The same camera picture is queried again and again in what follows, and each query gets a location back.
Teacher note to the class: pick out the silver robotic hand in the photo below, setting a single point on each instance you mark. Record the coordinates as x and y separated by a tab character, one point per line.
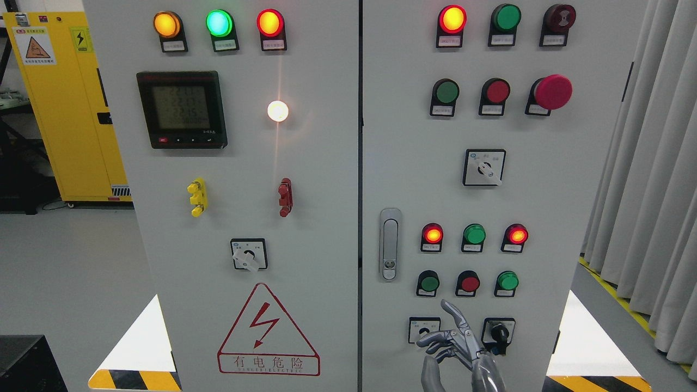
461	343

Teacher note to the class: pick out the red push button lower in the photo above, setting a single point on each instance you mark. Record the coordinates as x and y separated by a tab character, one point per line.
467	284

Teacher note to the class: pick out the red push button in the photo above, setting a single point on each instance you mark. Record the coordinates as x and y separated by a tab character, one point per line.
467	284
493	97

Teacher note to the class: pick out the green start push button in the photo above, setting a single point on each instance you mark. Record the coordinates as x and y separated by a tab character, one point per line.
427	284

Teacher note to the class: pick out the green push button lower right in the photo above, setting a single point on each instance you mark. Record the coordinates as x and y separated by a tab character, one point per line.
506	284

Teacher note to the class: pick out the green push button upper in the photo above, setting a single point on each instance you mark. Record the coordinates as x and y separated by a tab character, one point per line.
445	92

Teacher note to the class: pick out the red push button upper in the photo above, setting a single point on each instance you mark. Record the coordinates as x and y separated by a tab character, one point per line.
493	97

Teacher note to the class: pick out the red emergency stop button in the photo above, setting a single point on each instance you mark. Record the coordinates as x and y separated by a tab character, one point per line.
548	94

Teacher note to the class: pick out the green indicator light middle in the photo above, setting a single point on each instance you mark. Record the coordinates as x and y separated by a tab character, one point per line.
473	238

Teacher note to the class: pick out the green indicator light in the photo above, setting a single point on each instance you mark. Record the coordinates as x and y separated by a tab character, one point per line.
503	25
222	28
473	238

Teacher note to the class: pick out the red indicator light middle left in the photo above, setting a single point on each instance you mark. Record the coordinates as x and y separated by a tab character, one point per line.
431	238

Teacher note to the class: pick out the red indicator light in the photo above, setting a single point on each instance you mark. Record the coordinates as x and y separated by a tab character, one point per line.
451	22
271	26
431	238
514	239

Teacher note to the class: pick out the red indicator light middle right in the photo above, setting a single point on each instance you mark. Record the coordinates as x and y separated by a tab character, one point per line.
514	239

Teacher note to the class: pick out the red electric hazard sticker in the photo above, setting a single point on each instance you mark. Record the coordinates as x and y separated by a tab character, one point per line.
265	340

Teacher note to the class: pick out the grey curtain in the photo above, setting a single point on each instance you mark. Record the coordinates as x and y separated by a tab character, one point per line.
642	232

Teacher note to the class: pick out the right grey cabinet door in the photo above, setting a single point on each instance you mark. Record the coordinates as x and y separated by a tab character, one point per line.
414	162

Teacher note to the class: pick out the grey cabinet door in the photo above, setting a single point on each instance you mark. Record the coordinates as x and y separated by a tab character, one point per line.
312	252
414	162

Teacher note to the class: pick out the red terminal connector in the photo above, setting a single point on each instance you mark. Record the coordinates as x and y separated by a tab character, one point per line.
285	192

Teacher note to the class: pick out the white indicator light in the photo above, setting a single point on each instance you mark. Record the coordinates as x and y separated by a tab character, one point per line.
278	111

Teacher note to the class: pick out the yellow terminal connector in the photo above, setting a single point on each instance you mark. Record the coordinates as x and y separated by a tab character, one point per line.
198	196

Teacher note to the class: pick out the left grey cabinet door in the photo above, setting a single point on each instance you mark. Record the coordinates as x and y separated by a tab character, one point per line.
312	252

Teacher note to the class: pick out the red indicator light top right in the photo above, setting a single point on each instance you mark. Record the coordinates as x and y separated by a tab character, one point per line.
451	22

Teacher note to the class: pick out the green indicator light top right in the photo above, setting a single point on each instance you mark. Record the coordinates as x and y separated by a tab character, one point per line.
503	25

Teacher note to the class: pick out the dark red buzzer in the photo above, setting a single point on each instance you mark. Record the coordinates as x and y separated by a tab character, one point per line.
556	22

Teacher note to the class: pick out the black digital power meter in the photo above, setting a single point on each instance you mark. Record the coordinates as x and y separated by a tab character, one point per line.
183	109

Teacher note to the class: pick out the red indicator light top left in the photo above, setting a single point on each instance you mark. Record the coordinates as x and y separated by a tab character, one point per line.
271	26

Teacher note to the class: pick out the green indicator light top left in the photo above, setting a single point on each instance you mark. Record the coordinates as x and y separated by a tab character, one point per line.
222	28

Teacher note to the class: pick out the amber indicator light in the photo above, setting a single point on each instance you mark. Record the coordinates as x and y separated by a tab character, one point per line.
170	30

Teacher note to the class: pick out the black box lower left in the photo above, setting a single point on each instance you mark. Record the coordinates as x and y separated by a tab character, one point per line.
27	364

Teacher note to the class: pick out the yellow safety cabinet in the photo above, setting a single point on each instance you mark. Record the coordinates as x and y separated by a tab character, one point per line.
56	57

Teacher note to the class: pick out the black key selector switch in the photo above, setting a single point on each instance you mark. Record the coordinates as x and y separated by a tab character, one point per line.
497	334

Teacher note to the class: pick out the lower white selector switch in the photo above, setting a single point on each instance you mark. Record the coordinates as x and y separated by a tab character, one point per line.
420	326

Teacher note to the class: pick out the silver door handle lock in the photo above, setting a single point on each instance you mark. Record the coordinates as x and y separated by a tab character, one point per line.
389	243

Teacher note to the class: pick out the upper right selector switch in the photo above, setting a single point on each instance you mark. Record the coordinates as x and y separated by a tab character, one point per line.
483	167

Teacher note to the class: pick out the left door selector switch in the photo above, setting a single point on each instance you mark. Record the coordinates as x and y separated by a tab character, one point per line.
249	254

